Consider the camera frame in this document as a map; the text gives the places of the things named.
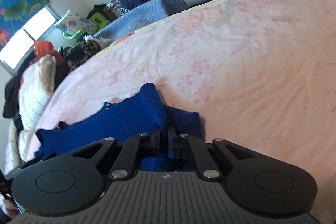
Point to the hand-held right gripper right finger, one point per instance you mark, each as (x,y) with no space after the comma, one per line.
(173,142)

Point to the white cloth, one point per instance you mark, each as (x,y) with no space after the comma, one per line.
(13,145)

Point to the white quilted jacket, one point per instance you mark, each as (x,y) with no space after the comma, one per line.
(34,87)

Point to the checkered cloth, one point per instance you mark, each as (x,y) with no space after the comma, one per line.
(115,5)

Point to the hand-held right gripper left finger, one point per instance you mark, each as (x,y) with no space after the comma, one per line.
(155,140)

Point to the black clothes heap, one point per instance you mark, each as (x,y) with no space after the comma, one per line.
(11,98)

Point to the green plastic item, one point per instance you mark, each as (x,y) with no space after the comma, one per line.
(98,19)

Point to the leopard print garment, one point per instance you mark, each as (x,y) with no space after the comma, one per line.
(84,48)

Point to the window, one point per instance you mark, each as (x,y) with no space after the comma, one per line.
(15,48)

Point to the blue knit sweater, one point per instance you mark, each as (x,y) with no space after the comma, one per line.
(126,116)

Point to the lotus print roller blind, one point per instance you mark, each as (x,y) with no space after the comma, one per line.
(18,3)

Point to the grey floral fabric bag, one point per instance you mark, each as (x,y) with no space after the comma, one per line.
(73,23)

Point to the light blue fleece blanket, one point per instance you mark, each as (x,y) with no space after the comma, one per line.
(147,12)

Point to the pink floral bed sheet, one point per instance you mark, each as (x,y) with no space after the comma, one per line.
(236,56)

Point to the orange garment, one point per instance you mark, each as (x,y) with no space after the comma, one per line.
(43,48)

